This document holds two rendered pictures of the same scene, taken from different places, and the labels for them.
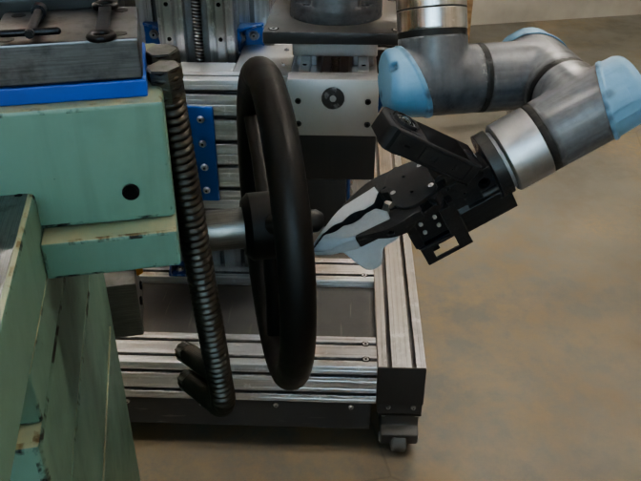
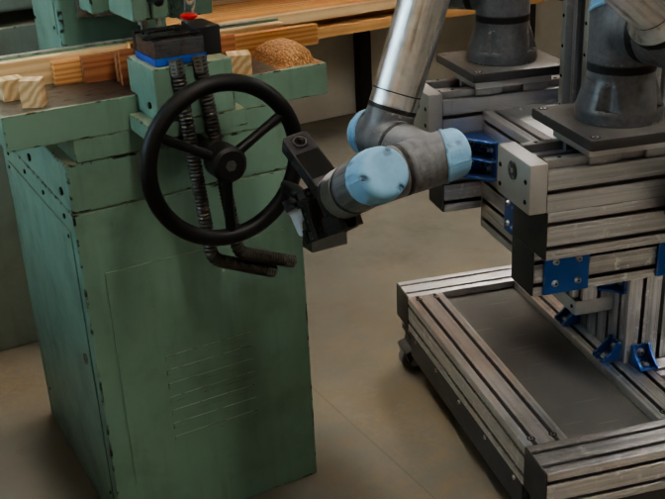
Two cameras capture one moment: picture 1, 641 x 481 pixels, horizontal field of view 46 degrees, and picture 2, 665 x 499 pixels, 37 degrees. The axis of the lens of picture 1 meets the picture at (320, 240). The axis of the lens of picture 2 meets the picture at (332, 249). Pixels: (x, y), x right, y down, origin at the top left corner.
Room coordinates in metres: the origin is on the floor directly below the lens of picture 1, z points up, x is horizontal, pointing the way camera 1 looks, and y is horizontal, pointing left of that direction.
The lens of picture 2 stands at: (0.31, -1.50, 1.32)
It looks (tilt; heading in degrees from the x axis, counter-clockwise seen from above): 23 degrees down; 74
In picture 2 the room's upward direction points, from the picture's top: 3 degrees counter-clockwise
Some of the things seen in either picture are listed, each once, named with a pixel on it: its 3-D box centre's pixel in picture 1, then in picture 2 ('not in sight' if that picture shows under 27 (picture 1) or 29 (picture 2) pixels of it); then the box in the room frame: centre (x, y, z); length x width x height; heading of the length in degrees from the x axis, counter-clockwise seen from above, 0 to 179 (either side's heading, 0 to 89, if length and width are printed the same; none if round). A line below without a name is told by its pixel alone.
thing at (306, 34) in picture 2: not in sight; (192, 51); (0.60, 0.39, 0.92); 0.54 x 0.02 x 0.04; 12
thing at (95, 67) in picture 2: not in sight; (147, 59); (0.51, 0.36, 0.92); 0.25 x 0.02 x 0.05; 12
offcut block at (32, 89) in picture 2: not in sight; (33, 92); (0.30, 0.20, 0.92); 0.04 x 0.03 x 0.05; 164
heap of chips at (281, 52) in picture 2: not in sight; (282, 49); (0.76, 0.34, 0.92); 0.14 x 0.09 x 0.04; 102
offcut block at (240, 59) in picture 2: not in sight; (238, 62); (0.66, 0.27, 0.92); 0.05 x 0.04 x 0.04; 84
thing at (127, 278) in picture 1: (93, 296); (316, 220); (0.79, 0.29, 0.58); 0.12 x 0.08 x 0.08; 102
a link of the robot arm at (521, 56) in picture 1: (527, 74); (423, 157); (0.82, -0.23, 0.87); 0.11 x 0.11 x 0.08; 11
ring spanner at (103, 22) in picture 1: (103, 19); (170, 35); (0.53, 0.15, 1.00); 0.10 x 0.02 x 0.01; 12
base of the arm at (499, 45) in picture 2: not in sight; (502, 36); (1.28, 0.47, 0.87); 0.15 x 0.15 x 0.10
